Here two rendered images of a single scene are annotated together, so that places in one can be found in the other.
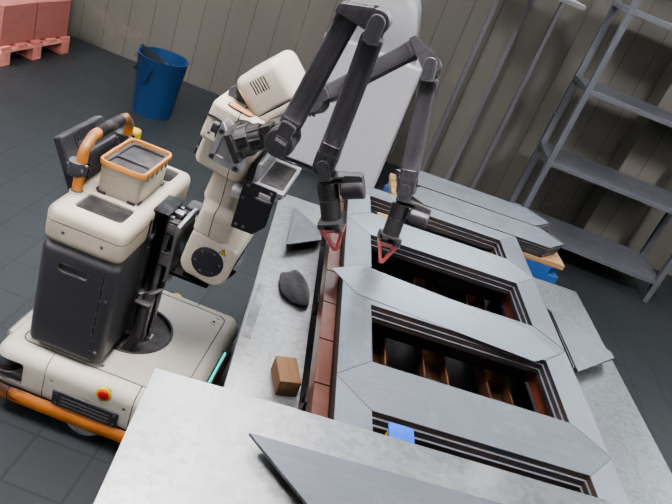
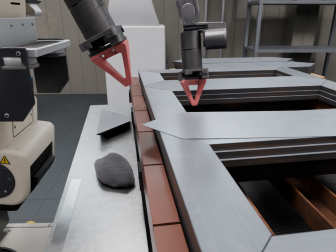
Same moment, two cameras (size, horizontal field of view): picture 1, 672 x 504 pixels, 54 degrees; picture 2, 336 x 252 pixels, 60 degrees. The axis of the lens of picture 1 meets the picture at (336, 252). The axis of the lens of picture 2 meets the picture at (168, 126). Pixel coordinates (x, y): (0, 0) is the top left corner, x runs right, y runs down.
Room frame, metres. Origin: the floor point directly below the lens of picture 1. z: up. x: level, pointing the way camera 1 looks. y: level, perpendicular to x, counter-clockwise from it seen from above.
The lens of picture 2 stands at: (1.10, -0.06, 1.11)
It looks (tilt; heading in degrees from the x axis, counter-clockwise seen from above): 21 degrees down; 359
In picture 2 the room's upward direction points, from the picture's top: straight up
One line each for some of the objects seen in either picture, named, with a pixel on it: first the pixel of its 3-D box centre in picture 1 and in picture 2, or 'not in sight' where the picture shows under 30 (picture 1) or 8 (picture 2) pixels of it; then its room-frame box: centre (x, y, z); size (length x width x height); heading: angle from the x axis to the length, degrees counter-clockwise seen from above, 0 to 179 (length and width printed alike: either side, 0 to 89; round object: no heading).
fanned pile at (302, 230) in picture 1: (305, 229); (115, 119); (2.24, 0.14, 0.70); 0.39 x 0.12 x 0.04; 8
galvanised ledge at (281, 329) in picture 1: (285, 282); (105, 169); (1.89, 0.12, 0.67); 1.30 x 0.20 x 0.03; 8
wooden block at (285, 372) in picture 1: (285, 375); not in sight; (1.38, 0.00, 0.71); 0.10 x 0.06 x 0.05; 22
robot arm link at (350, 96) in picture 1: (350, 97); not in sight; (1.63, 0.11, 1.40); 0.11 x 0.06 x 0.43; 0
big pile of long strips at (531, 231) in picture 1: (476, 212); (242, 67); (2.80, -0.52, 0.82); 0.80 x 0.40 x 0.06; 98
